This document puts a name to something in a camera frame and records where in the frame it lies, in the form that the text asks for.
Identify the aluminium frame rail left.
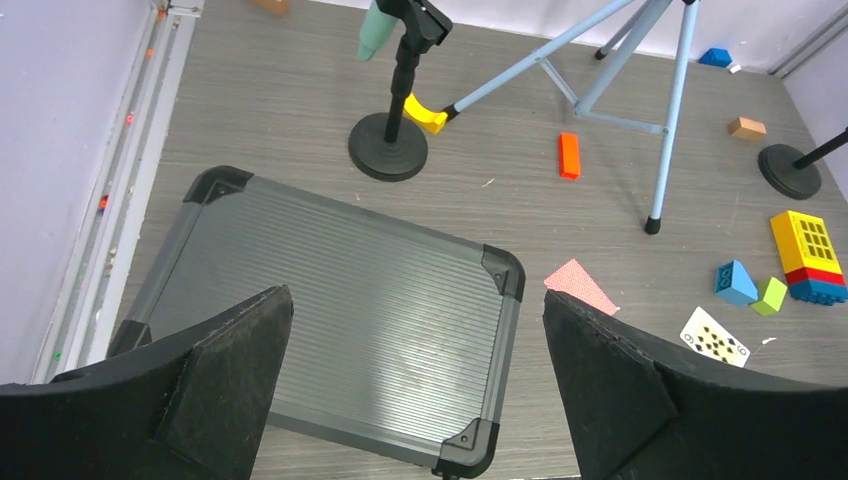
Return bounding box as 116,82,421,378
29,0,206,383

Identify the brown wooden block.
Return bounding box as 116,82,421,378
253,0,290,16

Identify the black microphone stand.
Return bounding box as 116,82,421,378
348,1,453,182
758,129,847,200

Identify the lime green wooden block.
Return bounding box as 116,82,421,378
750,277,788,316

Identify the red backed playing card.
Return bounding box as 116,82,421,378
544,259,620,315

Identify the black left microphone stand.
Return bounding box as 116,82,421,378
348,1,453,182

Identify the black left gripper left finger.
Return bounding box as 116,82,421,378
1,286,294,479

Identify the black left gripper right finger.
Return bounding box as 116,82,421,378
543,290,847,479

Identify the tan wooden block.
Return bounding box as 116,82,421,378
728,117,767,142

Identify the orange rectangular block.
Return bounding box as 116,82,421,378
558,132,581,180

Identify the grey aluminium carrying case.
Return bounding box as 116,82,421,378
109,165,526,479

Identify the black right microphone stand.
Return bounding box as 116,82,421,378
758,129,847,200

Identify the blue sloped toy brick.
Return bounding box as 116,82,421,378
714,260,759,306

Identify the yellow curved wooden block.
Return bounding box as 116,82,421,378
403,93,448,134

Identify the mint green toy microphone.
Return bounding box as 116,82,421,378
357,1,398,61

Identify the face up playing card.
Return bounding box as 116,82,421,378
679,307,751,368

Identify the light blue music stand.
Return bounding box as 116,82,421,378
445,0,700,235

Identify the small blue block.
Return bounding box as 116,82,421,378
698,47,733,68

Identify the yellow red blue brick block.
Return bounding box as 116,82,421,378
770,210,847,306

